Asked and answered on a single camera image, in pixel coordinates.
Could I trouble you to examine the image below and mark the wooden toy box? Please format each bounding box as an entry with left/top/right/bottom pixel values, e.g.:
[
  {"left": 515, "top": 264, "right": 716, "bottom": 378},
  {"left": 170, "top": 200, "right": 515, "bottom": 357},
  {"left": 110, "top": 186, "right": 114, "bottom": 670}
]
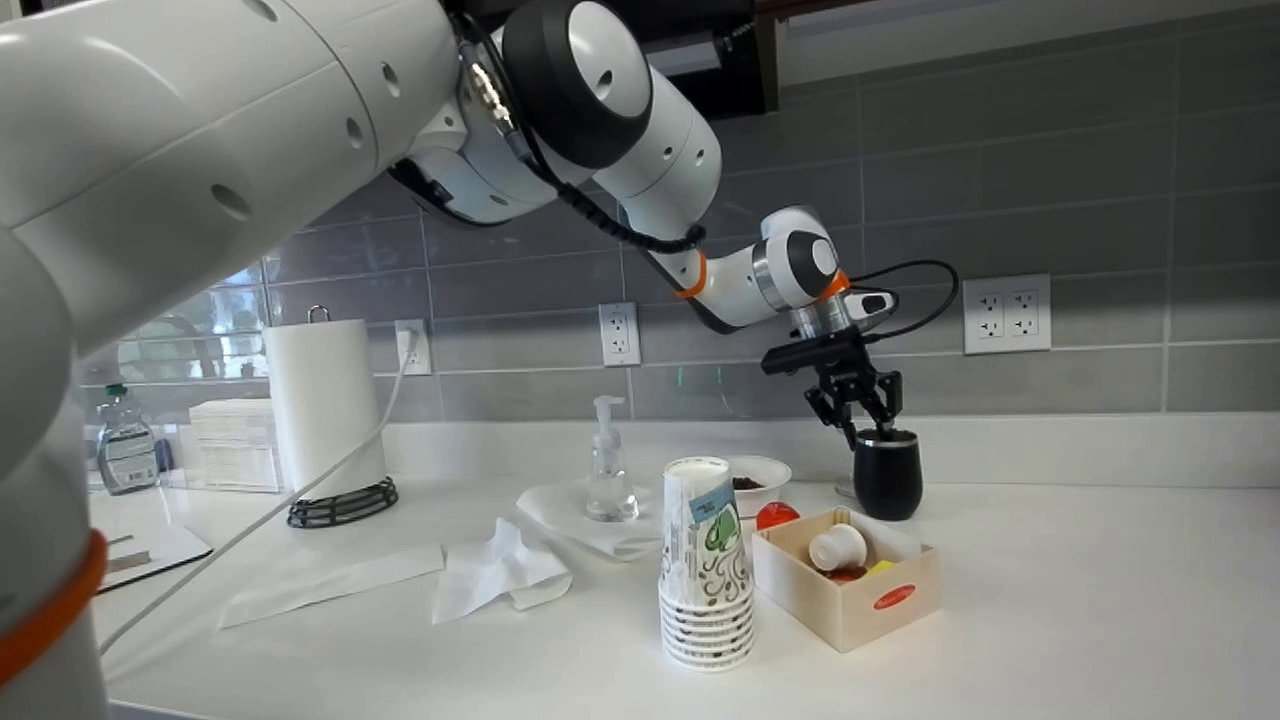
[{"left": 753, "top": 508, "right": 945, "bottom": 662}]

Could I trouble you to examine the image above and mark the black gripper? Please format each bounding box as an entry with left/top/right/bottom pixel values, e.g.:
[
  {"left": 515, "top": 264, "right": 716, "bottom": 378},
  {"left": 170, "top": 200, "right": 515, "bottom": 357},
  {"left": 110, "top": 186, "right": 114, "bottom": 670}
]
[{"left": 805, "top": 366, "right": 910, "bottom": 455}]

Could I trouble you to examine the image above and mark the black camera cable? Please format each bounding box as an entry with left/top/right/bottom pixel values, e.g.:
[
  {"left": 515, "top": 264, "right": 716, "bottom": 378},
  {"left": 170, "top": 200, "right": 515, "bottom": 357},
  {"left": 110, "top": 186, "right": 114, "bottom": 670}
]
[{"left": 846, "top": 256, "right": 965, "bottom": 344}]

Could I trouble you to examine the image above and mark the black cup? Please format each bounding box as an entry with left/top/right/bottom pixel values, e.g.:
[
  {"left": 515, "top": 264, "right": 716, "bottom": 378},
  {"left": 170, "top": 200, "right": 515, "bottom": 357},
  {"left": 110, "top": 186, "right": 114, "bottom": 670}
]
[{"left": 851, "top": 424, "right": 930, "bottom": 524}]

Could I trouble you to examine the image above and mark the white single wall outlet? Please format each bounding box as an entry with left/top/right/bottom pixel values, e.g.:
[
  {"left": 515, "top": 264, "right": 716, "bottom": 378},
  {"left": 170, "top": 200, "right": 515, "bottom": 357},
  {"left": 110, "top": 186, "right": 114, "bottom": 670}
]
[{"left": 595, "top": 300, "right": 645, "bottom": 374}]

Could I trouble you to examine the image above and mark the stack of white napkins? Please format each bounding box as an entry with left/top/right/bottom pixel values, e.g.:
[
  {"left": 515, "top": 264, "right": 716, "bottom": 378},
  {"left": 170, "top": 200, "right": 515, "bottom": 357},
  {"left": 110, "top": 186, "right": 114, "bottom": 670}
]
[{"left": 185, "top": 391, "right": 285, "bottom": 496}]

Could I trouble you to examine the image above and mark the white power cable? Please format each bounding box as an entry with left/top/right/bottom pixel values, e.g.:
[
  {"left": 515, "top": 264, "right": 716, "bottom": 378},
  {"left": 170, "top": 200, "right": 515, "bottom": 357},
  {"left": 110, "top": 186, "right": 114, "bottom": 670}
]
[{"left": 98, "top": 348, "right": 414, "bottom": 662}]

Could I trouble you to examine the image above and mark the white paper towel roll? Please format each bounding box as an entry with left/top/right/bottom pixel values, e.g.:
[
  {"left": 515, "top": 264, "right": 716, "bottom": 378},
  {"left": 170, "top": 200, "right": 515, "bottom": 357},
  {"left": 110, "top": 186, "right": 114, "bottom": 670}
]
[{"left": 259, "top": 315, "right": 394, "bottom": 499}]

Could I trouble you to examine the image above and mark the stack of printed paper cups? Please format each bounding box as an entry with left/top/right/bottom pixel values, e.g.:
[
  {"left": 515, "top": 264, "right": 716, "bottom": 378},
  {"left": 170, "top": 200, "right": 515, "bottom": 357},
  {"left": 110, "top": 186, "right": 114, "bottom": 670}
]
[{"left": 655, "top": 455, "right": 761, "bottom": 674}]

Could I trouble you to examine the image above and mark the black paper towel holder base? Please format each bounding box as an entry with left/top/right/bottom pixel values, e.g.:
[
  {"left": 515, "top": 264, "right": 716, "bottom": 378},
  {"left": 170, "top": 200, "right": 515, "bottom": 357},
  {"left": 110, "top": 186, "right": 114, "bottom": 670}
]
[{"left": 285, "top": 475, "right": 406, "bottom": 532}]

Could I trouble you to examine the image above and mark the red toy food piece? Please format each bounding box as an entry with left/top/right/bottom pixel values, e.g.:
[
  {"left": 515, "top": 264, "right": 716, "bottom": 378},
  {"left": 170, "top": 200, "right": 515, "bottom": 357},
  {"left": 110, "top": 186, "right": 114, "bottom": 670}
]
[{"left": 753, "top": 499, "right": 805, "bottom": 537}]

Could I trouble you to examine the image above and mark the white notepad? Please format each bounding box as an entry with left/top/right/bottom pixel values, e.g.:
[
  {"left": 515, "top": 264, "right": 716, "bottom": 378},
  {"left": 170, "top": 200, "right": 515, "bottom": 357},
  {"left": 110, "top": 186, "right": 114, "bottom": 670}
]
[{"left": 102, "top": 519, "right": 215, "bottom": 593}]

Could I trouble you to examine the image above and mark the white toy egg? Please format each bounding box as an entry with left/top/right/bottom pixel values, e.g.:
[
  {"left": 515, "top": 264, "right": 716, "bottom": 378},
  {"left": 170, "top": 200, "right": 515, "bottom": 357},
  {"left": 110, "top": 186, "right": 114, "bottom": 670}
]
[{"left": 805, "top": 519, "right": 878, "bottom": 580}]

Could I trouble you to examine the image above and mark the white double wall outlet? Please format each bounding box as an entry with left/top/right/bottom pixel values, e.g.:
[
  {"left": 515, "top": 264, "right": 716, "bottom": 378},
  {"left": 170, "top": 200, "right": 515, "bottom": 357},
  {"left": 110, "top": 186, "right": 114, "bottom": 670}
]
[{"left": 962, "top": 271, "right": 1055, "bottom": 361}]

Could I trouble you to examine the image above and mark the dark upper cabinet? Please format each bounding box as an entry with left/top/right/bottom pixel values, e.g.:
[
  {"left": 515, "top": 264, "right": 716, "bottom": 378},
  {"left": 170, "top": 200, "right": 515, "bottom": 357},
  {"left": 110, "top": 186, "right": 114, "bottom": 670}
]
[{"left": 636, "top": 0, "right": 785, "bottom": 130}]

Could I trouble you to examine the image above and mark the crumpled white napkin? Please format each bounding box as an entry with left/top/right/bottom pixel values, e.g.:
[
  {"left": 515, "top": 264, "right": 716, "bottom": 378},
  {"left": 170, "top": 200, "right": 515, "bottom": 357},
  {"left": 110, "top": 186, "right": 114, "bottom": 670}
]
[{"left": 427, "top": 512, "right": 580, "bottom": 634}]

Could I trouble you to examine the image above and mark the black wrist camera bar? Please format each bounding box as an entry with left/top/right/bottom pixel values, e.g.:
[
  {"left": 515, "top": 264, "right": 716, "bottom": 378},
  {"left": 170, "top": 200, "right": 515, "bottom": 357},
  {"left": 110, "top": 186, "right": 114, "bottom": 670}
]
[{"left": 761, "top": 330, "right": 871, "bottom": 381}]

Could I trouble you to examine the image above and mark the flat white paper sheet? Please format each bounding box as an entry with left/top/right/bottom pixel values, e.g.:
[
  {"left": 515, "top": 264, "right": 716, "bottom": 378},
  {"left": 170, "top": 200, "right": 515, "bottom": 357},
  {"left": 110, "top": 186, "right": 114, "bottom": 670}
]
[{"left": 215, "top": 540, "right": 452, "bottom": 634}]

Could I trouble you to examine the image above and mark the white cloth under bottle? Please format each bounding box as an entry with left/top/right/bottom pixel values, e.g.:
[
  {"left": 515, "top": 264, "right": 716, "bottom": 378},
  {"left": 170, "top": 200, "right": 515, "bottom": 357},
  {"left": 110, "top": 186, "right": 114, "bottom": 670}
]
[{"left": 512, "top": 475, "right": 671, "bottom": 565}]

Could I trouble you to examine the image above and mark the small white plate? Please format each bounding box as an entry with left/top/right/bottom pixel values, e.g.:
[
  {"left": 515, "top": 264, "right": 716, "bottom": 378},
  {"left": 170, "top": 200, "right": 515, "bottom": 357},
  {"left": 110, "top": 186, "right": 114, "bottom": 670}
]
[{"left": 721, "top": 454, "right": 798, "bottom": 505}]

